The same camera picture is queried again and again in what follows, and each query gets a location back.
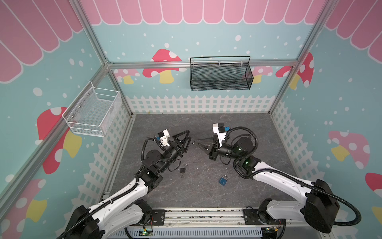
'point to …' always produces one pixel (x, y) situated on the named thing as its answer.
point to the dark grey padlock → (182, 170)
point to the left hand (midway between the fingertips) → (192, 137)
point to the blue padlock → (223, 180)
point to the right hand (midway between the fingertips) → (195, 143)
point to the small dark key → (192, 142)
